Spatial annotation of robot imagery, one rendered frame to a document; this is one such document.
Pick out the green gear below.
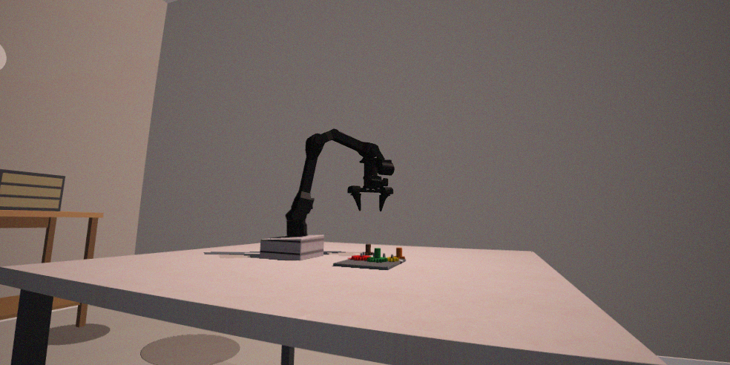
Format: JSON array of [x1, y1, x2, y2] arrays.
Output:
[[367, 249, 388, 262]]

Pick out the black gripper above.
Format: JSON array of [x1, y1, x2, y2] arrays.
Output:
[[347, 173, 393, 211]]

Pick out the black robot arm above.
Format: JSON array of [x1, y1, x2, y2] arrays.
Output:
[[285, 129, 395, 237]]

